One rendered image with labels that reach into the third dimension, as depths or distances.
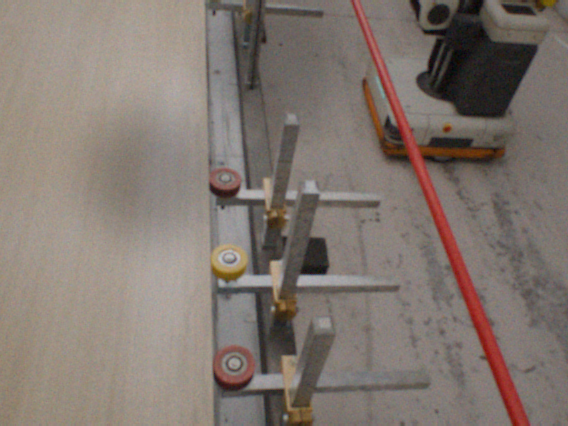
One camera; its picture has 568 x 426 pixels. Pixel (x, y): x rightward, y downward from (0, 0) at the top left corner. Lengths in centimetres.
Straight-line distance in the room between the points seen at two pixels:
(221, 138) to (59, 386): 111
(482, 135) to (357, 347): 135
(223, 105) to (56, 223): 96
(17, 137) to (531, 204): 241
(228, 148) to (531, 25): 150
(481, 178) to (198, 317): 222
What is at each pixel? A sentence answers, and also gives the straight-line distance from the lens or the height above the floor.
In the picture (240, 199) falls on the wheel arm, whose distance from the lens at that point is 145.
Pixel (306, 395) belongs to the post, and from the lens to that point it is 112.
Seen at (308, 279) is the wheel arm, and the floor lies 82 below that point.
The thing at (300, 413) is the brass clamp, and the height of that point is 83.
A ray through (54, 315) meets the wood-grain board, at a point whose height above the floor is 90.
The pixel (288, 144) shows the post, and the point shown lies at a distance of 128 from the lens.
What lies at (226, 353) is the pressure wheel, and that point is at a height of 91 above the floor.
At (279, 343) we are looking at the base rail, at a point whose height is 70.
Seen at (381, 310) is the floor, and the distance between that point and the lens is 237.
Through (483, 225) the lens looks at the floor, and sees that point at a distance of 289.
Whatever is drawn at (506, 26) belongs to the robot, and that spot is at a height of 78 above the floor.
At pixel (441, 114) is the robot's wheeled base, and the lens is 296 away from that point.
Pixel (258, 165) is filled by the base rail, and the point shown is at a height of 70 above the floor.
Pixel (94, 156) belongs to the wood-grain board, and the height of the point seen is 90.
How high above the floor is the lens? 188
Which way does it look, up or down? 46 degrees down
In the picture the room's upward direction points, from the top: 11 degrees clockwise
